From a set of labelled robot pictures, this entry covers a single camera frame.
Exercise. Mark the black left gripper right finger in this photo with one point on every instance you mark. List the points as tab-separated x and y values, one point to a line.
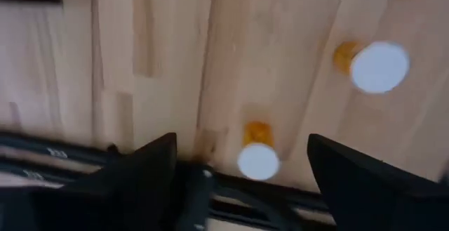
368	196

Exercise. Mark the orange medicine bottle white cap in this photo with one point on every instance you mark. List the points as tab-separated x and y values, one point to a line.
380	67
258	162

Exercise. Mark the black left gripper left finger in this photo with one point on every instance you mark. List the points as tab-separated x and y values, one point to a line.
147	189

